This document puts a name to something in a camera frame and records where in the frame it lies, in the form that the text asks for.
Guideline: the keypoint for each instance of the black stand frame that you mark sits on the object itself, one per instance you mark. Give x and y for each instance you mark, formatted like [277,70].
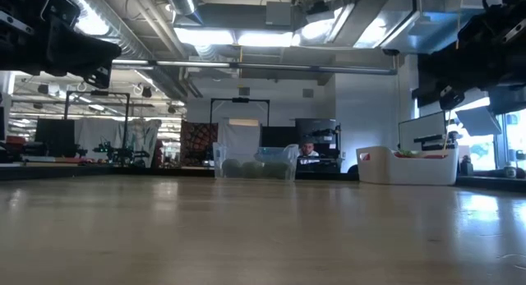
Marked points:
[240,99]
[100,93]

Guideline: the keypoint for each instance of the black shelf cabinet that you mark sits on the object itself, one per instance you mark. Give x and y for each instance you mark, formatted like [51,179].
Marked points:
[324,131]

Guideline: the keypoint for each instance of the person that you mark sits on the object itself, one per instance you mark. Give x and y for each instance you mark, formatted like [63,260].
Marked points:
[308,148]

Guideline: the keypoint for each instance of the ceiling light panel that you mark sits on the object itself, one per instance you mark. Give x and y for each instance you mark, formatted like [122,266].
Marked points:
[203,36]
[265,39]

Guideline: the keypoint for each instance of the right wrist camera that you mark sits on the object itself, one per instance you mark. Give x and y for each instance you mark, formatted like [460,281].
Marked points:
[474,30]

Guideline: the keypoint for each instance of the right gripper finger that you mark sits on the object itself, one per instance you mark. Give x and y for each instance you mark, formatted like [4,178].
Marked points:
[452,65]

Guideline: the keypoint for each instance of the dark tilted monitor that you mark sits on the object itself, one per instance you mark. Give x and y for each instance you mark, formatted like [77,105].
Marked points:
[478,121]

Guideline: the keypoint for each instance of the small silver air duct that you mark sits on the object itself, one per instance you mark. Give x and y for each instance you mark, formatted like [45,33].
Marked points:
[183,1]

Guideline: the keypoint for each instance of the dark small bottle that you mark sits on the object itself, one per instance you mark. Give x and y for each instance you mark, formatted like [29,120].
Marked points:
[466,166]

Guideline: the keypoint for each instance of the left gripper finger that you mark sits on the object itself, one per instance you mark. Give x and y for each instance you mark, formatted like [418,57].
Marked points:
[82,55]

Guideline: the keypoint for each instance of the black window blind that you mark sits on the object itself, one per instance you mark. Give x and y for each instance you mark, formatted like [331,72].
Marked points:
[423,97]

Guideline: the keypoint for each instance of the large silver air duct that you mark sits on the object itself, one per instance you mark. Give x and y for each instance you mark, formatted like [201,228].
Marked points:
[123,38]

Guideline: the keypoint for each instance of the black aluminium frame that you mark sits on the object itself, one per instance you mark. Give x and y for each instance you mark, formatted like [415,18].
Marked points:
[123,173]

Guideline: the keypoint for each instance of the long ceiling light strip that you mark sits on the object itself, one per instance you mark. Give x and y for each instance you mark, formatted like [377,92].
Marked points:
[92,24]

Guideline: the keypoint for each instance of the white cloth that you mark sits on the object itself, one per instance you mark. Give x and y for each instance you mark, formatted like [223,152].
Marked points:
[90,137]
[238,133]

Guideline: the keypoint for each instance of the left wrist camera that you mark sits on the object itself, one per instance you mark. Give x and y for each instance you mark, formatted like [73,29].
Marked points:
[59,10]

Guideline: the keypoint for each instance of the small dark jar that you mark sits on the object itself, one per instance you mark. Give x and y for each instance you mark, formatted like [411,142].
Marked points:
[510,171]

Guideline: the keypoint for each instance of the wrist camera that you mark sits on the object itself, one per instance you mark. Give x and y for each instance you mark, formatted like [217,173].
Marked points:
[59,10]
[474,30]

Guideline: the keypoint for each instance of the dark red patterned cloth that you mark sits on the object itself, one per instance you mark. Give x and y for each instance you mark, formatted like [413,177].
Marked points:
[199,141]

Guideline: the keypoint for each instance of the black screen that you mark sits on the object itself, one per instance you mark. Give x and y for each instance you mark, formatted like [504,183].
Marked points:
[55,131]

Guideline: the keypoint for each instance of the black panel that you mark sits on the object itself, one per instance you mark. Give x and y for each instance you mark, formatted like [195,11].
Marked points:
[279,136]

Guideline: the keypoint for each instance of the background black robot arm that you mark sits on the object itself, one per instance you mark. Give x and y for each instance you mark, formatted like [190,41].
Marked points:
[119,154]

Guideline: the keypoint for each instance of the horizontal grey pipe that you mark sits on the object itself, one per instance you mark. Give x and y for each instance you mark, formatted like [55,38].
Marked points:
[279,66]

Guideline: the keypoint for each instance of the clear plastic bin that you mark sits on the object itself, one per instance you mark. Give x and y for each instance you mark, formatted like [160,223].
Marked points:
[287,159]

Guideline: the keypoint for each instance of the grey ceiling box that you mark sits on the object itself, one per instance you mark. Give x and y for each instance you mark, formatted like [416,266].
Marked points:
[278,14]

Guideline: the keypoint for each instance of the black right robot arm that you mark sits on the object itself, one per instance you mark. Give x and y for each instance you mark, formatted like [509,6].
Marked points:
[450,98]

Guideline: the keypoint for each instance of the white plastic basket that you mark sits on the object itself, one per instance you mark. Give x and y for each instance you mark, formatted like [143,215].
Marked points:
[394,172]

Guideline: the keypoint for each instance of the grey monitor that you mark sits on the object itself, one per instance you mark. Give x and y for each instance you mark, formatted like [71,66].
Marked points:
[421,131]

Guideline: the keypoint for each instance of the pale blue rectangular duct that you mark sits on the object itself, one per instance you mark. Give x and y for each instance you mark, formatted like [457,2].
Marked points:
[435,30]

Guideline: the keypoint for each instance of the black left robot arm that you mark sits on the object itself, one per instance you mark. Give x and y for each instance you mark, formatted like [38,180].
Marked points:
[98,77]

